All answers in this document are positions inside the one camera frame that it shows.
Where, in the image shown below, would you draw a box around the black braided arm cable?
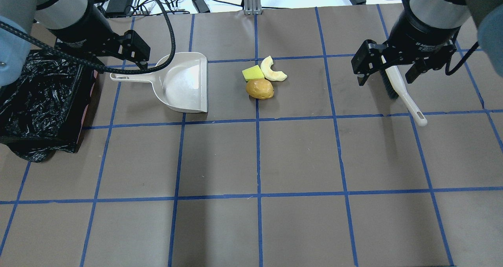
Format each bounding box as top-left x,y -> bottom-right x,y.
0,0 -> 176,75

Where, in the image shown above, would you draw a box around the pale melon rind slice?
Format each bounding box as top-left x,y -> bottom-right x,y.
259,56 -> 288,82

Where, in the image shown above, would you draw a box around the brown potato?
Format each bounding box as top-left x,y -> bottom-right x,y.
246,79 -> 274,99

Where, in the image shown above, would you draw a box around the beige plastic dustpan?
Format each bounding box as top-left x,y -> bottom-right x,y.
110,52 -> 208,113

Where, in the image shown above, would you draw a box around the yellow green sponge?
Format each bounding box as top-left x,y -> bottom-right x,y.
241,66 -> 265,82

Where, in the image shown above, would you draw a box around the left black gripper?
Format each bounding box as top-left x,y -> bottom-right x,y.
54,30 -> 151,63

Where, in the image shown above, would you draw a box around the beige hand brush black bristles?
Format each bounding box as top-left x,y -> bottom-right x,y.
379,66 -> 428,127

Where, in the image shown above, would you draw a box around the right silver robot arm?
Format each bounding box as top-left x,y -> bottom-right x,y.
351,0 -> 502,86

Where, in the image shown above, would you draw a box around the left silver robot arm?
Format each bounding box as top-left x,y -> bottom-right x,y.
1,0 -> 151,69

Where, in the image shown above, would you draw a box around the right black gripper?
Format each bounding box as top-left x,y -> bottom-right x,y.
351,39 -> 456,86

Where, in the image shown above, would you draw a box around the bin with black bag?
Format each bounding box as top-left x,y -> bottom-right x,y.
0,50 -> 98,163

